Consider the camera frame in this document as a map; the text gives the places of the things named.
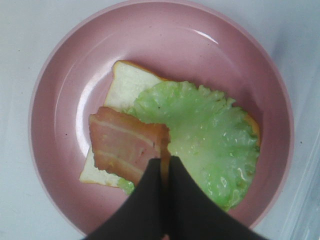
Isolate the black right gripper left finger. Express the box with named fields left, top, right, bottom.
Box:
left=86, top=158, right=165, bottom=240

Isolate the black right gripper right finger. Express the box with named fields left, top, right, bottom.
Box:
left=168, top=156, right=265, bottom=240

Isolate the bacon strip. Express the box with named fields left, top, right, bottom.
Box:
left=88, top=106, right=172, bottom=240

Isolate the green lettuce leaf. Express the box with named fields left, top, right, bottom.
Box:
left=123, top=81, right=260, bottom=211

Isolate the bread slice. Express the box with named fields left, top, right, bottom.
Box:
left=79, top=60, right=261, bottom=189

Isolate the clear right plastic tray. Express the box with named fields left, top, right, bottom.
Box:
left=279, top=140, right=320, bottom=240

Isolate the pink round plate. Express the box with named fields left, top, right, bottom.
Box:
left=29, top=0, right=293, bottom=235

